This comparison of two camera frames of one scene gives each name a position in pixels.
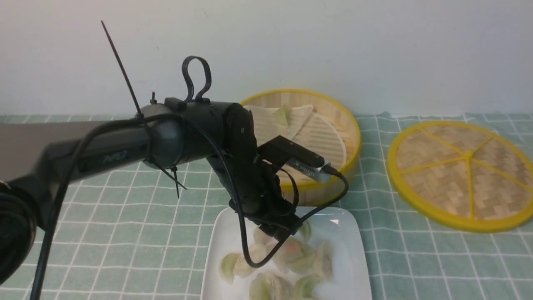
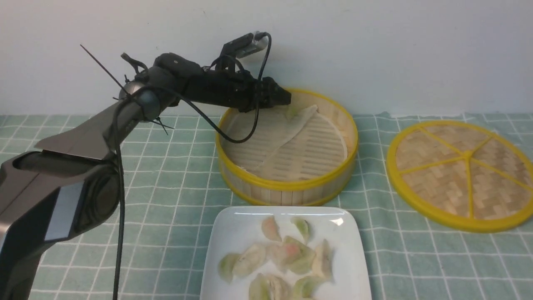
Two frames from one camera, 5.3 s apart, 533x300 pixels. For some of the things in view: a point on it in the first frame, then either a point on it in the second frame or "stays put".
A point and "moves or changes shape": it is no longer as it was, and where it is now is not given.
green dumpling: x=260 y=288 stays put
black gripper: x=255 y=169 → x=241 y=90
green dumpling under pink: x=305 y=263 stays put
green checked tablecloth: x=142 y=233 stays put
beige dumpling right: x=322 y=261 stays put
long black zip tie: x=139 y=115 → x=117 y=83
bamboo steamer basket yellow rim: x=316 y=120 stays put
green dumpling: x=305 y=286 stays put
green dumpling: x=284 y=115 moves or changes shape
